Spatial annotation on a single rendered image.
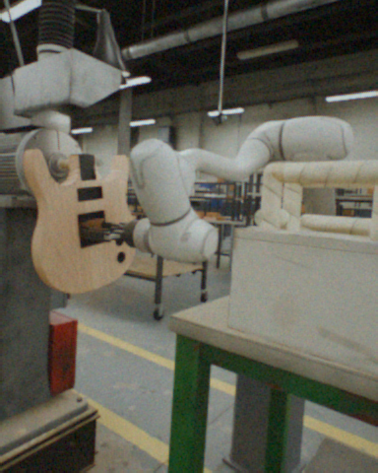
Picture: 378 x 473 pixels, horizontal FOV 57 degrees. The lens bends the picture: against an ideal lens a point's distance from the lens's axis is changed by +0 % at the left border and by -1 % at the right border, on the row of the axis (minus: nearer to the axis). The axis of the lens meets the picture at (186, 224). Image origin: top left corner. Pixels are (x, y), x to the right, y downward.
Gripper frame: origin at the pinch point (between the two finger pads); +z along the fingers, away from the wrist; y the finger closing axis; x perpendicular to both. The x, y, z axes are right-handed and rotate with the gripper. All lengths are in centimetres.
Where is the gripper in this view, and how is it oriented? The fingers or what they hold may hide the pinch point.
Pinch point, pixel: (93, 229)
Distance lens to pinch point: 105.6
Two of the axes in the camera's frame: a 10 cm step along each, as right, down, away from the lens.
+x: -0.4, -9.8, -1.8
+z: -8.0, -0.7, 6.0
